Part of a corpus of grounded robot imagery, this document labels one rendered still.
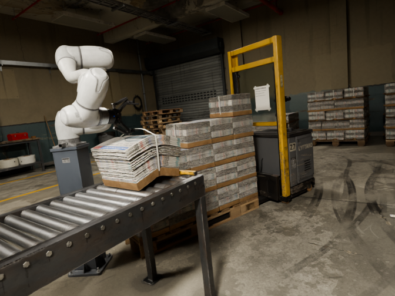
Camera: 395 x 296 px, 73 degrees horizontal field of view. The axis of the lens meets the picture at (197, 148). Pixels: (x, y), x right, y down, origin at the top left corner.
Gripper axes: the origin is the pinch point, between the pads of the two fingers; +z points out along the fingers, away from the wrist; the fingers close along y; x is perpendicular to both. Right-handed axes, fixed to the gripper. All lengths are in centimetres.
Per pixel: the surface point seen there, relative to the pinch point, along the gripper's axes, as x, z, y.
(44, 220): 3, -53, 42
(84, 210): 10, -40, 40
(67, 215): 8, -47, 41
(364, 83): 55, 734, -81
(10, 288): 29, -76, 49
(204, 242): 30, 20, 74
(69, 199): -15, -34, 41
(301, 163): 29, 229, 59
